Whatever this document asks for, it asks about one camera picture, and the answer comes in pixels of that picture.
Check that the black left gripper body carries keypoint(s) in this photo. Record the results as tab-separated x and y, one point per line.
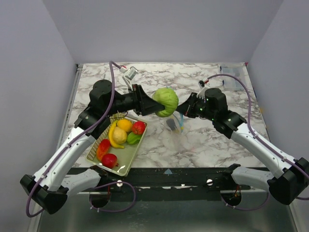
131	101

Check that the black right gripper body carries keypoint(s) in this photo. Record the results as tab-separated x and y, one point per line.
192	105

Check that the green cabbage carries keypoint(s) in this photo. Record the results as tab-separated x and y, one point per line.
168	98

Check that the yellow lemon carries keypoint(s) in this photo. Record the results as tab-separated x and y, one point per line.
125	124

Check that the clear zip top bag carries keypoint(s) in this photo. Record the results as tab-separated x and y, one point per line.
177	138

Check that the red pomegranate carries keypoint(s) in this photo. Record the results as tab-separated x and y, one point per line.
110	161

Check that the red apple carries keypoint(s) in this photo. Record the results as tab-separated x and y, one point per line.
138	128

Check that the yellow pear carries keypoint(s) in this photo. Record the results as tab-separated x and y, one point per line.
119	136

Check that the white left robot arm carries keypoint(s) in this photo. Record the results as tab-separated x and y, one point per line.
46	186

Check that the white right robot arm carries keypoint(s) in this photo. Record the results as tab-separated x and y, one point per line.
286	177

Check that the yellow banana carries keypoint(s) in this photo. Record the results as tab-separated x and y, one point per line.
112	142

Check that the green starfruit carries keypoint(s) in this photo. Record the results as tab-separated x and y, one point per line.
133	138

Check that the green perforated plastic basket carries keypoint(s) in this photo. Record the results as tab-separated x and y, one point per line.
125	156

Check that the red orange mango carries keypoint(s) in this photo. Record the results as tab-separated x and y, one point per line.
103	149

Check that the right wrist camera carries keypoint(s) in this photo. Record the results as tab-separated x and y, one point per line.
203	87

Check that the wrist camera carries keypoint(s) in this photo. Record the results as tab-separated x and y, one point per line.
203	87
128	75

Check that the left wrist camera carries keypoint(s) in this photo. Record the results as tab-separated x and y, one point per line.
128	75

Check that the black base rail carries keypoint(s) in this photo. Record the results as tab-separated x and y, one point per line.
168	184

